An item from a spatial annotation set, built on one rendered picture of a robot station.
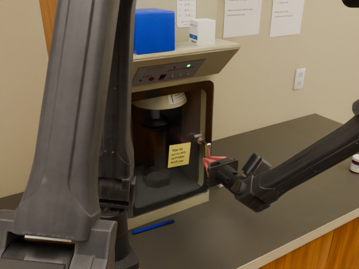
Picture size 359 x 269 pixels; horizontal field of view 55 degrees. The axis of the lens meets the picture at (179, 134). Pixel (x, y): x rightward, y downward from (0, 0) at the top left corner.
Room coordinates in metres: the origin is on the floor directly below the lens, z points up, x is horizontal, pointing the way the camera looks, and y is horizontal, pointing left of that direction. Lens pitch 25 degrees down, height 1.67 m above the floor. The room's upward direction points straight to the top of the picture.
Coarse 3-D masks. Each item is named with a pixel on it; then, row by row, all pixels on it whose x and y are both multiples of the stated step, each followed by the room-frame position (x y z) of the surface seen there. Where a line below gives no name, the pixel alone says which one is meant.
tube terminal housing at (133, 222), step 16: (144, 0) 0.91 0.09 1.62; (160, 0) 0.93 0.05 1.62; (208, 0) 1.01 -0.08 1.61; (208, 16) 1.01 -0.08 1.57; (176, 32) 0.96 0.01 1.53; (176, 80) 0.95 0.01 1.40; (192, 80) 0.98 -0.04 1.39; (208, 192) 1.02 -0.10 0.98; (176, 208) 0.95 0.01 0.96; (128, 224) 0.87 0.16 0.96
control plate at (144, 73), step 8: (168, 64) 0.84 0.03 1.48; (176, 64) 0.85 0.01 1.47; (184, 64) 0.87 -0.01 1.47; (192, 64) 0.89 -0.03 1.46; (200, 64) 0.90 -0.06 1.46; (136, 72) 0.81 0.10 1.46; (144, 72) 0.82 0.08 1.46; (152, 72) 0.84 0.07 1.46; (160, 72) 0.85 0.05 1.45; (168, 72) 0.87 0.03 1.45; (176, 72) 0.89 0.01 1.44; (184, 72) 0.90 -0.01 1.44; (192, 72) 0.92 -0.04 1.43; (136, 80) 0.84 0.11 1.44; (144, 80) 0.85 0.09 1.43; (160, 80) 0.89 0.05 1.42; (168, 80) 0.90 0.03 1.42
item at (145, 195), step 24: (144, 96) 0.89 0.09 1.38; (168, 96) 0.93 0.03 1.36; (192, 96) 0.97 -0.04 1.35; (144, 120) 0.89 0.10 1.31; (168, 120) 0.93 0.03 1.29; (192, 120) 0.97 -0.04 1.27; (144, 144) 0.89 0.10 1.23; (168, 144) 0.93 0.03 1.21; (192, 144) 0.97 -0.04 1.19; (144, 168) 0.89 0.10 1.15; (168, 168) 0.93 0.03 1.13; (192, 168) 0.97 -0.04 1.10; (144, 192) 0.88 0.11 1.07; (168, 192) 0.93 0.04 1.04; (192, 192) 0.97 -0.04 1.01
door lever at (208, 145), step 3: (198, 138) 0.98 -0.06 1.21; (201, 138) 0.98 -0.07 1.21; (198, 141) 0.98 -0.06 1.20; (201, 141) 0.97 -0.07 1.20; (204, 141) 0.96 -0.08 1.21; (204, 144) 0.95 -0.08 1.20; (207, 144) 0.94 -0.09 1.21; (210, 144) 0.94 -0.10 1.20; (207, 147) 0.94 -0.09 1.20; (210, 147) 0.94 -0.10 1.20; (207, 150) 0.94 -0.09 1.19; (207, 153) 0.94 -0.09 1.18; (207, 156) 0.94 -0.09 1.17
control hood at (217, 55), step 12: (180, 48) 0.86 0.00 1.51; (192, 48) 0.86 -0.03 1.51; (204, 48) 0.87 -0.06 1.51; (216, 48) 0.88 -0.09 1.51; (228, 48) 0.90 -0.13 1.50; (144, 60) 0.78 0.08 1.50; (156, 60) 0.80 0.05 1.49; (168, 60) 0.82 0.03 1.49; (180, 60) 0.85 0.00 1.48; (216, 60) 0.93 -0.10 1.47; (228, 60) 0.95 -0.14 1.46; (132, 72) 0.80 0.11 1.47; (204, 72) 0.95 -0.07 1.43; (216, 72) 0.98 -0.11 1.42; (144, 84) 0.87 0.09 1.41
